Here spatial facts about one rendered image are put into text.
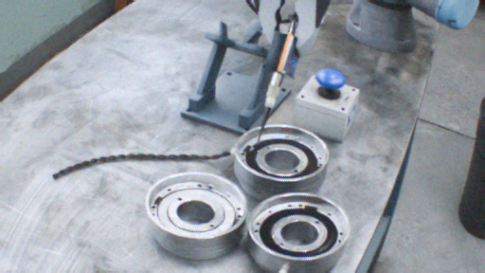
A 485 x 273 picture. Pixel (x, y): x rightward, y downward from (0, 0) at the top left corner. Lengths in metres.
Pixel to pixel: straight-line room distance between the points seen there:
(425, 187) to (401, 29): 1.10
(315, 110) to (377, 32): 0.32
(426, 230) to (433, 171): 0.34
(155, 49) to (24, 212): 0.44
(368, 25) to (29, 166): 0.65
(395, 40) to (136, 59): 0.45
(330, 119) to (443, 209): 1.30
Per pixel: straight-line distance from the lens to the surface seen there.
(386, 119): 0.91
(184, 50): 1.03
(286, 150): 0.76
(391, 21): 1.10
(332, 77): 0.83
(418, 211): 2.03
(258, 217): 0.67
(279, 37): 0.75
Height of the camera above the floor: 1.27
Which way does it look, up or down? 35 degrees down
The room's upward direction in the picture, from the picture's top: 4 degrees clockwise
